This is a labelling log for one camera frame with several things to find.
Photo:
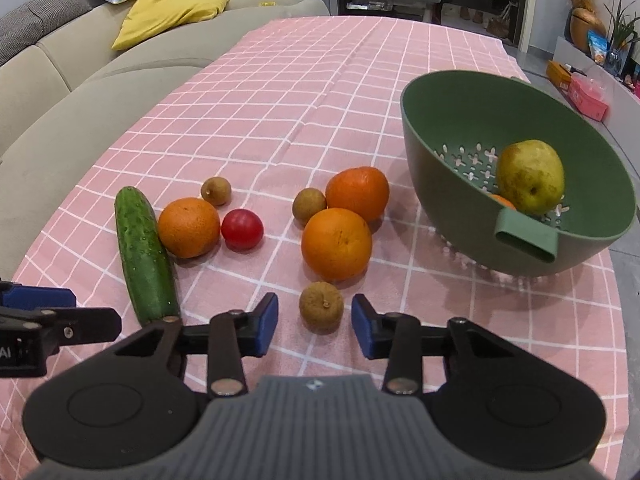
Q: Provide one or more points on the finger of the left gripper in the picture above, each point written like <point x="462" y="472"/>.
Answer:
<point x="66" y="326"/>
<point x="14" y="295"/>

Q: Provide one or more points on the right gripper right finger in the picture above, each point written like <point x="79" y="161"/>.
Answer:
<point x="488" y="397"/>

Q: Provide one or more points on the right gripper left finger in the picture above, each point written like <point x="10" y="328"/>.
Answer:
<point x="144" y="395"/>

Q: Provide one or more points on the green cucumber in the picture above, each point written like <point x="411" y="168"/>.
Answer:
<point x="146" y="267"/>

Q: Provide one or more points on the orange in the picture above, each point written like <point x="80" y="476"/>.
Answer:
<point x="503" y="201"/>
<point x="364" y="190"/>
<point x="189" y="227"/>
<point x="337" y="244"/>

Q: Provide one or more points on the red cherry tomato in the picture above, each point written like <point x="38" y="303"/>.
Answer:
<point x="242" y="229"/>

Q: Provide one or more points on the longan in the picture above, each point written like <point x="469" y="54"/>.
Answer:
<point x="217" y="191"/>
<point x="321" y="307"/>
<point x="307" y="203"/>

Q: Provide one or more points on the yellow-green pear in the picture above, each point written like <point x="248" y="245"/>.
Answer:
<point x="531" y="175"/>

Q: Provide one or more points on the beige sofa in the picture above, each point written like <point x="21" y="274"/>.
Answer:
<point x="69" y="96"/>

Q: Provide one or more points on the longan beside back orange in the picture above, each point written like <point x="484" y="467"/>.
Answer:
<point x="307" y="203"/>

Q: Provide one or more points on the pink checkered tablecloth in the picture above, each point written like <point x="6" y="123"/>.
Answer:
<point x="294" y="103"/>

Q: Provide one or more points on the grey knitted blanket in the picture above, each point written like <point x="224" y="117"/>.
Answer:
<point x="28" y="23"/>

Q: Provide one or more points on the green colander bowl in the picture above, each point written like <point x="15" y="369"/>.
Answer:
<point x="456" y="124"/>

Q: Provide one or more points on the grey tv bench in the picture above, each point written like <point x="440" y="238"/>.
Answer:
<point x="622" y="106"/>

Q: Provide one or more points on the pink storage box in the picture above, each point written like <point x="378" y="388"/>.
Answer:
<point x="588" y="97"/>

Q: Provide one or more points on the yellow cushion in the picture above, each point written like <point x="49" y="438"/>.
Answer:
<point x="149" y="18"/>

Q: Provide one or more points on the orange box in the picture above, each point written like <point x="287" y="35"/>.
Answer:
<point x="559" y="75"/>

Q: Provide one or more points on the blue snack bag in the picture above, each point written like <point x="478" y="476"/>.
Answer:
<point x="598" y="47"/>

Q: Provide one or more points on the green potted plant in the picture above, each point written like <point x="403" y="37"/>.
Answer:
<point x="621" y="38"/>

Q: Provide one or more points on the brown round vase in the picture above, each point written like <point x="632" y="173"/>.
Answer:
<point x="583" y="21"/>

